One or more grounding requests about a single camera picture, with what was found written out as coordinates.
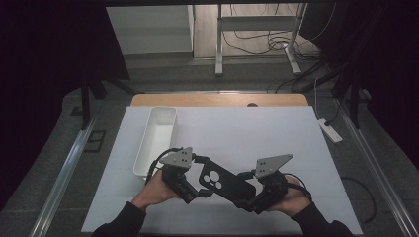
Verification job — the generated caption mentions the white metal desk frame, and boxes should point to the white metal desk frame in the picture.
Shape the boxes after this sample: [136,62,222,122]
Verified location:
[214,3,308,77]

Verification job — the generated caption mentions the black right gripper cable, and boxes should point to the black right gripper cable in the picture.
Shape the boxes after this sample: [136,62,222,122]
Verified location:
[284,173,313,202]

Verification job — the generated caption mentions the black plug with cable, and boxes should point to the black plug with cable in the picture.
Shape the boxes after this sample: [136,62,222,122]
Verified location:
[323,104,342,127]

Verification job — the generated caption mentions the white plastic storage bin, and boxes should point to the white plastic storage bin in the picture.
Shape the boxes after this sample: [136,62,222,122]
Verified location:
[132,105,179,181]

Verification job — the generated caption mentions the tangle of black floor cables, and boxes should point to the tangle of black floor cables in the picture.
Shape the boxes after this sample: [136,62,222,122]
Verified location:
[221,3,330,62]

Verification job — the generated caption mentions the white cabinet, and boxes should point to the white cabinet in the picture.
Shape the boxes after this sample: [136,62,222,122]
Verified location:
[105,4,196,56]

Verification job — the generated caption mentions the aluminium rail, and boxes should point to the aluminium rail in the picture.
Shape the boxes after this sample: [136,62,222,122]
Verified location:
[37,116,99,237]
[335,97,419,237]

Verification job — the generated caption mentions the person's left hand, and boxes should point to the person's left hand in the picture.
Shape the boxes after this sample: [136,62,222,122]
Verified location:
[130,169,182,212]

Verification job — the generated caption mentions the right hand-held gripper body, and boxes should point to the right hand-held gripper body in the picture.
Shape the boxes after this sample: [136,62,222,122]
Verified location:
[247,153,294,215]

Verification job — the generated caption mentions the thin white cable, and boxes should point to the thin white cable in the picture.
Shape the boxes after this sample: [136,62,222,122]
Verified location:
[312,78,321,120]

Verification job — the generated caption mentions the black looped floor cable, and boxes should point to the black looped floor cable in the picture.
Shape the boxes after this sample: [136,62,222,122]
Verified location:
[340,176,377,224]

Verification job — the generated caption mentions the white table mat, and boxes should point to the white table mat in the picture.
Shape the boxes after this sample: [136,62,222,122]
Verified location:
[80,105,364,236]

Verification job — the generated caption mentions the black phone case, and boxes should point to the black phone case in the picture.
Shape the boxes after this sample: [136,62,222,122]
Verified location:
[197,157,258,204]

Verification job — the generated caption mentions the person's right hand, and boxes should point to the person's right hand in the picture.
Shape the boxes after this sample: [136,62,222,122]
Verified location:
[266,174,312,218]

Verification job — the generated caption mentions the white power strip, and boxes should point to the white power strip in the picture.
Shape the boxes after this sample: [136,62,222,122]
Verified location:
[317,118,344,144]

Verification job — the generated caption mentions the black metal stand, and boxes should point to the black metal stand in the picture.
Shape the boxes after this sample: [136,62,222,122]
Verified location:
[330,73,364,130]
[78,77,108,131]

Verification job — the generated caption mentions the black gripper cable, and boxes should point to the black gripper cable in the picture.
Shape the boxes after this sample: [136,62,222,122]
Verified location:
[284,173,313,202]
[145,147,184,186]

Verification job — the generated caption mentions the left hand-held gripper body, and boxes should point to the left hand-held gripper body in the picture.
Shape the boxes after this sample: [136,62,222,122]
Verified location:
[159,146,203,205]

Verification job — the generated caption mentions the dark curtain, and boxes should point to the dark curtain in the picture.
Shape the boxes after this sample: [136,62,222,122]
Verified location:
[299,0,419,172]
[0,0,131,211]

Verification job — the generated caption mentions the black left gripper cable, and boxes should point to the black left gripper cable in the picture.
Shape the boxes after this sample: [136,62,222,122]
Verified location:
[145,147,184,186]

